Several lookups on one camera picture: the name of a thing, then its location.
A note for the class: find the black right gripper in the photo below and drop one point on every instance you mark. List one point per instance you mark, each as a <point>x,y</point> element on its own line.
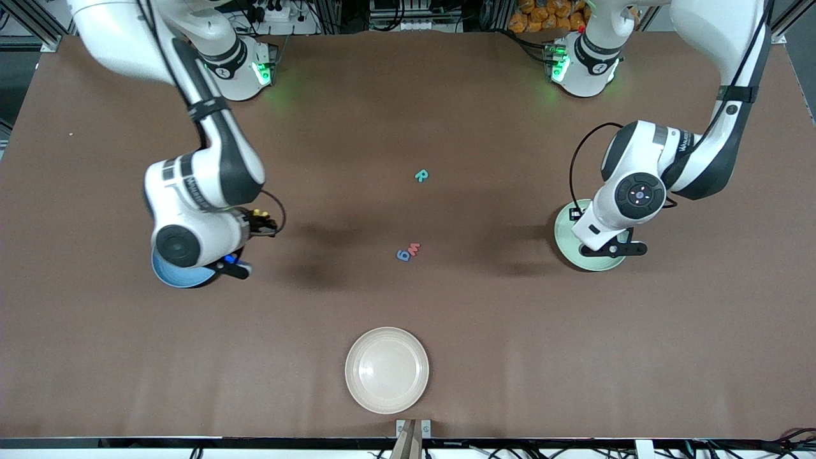
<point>257,224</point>

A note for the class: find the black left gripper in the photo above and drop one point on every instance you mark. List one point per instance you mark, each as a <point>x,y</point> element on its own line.
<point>577,213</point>

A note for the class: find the blue foam small g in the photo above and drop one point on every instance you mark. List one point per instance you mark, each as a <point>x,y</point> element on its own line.
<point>398,255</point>

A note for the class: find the red foam small w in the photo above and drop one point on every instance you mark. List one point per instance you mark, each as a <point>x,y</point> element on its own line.
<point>414,250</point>

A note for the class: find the teal foam letter R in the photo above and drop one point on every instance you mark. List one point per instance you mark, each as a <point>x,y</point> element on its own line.
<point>421,175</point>

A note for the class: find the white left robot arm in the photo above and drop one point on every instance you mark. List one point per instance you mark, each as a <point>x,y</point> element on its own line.
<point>637,191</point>

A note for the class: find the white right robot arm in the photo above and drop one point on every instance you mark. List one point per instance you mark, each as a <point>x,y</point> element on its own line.
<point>210,172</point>

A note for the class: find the green plate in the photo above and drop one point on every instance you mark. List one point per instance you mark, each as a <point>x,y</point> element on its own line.
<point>564,239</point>

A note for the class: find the blue plate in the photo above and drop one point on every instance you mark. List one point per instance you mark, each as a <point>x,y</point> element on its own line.
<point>175,277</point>

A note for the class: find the beige plate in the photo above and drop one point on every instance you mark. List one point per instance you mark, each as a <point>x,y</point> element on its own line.
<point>386,370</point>

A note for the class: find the brown table cover sheet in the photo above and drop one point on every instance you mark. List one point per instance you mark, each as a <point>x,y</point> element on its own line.
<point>319,306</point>

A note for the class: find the orange packaged items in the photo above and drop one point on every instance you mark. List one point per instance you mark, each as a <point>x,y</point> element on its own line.
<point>539,16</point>

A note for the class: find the white power strip with plugs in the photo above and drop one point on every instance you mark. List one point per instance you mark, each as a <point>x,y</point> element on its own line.
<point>287,27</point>

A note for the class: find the white socket strip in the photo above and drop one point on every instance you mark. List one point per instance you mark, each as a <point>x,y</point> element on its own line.
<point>414,25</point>

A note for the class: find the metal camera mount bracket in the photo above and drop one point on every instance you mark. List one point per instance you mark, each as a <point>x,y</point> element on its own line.
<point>413,440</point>

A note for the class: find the aluminium frame profile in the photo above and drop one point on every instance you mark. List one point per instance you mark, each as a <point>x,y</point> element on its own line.
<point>781,37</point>
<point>51,43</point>

